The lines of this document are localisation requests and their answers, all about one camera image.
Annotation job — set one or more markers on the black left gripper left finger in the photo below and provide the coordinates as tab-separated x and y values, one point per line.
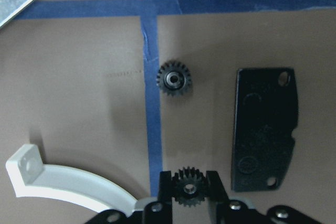
165	195

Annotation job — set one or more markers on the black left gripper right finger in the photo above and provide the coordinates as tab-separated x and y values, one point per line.
217	197

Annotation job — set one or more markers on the small black bearing gear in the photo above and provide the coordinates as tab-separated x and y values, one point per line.
174	78

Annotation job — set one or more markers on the black brake pad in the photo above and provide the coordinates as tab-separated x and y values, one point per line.
266	114

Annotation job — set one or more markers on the white curved plastic bracket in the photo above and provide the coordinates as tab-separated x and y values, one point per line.
30	177

